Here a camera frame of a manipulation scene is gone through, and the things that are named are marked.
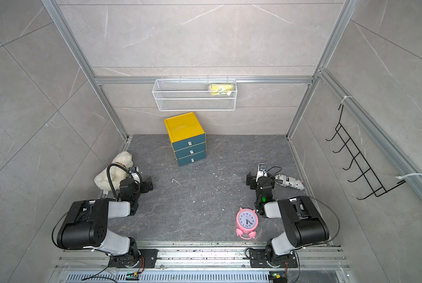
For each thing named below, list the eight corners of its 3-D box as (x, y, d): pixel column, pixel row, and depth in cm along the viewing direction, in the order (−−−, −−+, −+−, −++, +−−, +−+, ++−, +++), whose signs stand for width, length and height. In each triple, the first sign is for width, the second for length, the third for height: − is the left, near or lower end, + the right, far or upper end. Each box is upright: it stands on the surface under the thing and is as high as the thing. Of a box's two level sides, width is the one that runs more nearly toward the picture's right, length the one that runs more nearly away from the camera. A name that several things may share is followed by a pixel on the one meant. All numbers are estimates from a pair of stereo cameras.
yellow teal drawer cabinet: (180, 169, 105) (173, 145, 88) (171, 144, 118) (164, 118, 101) (207, 160, 110) (206, 135, 92) (196, 137, 123) (193, 111, 105)
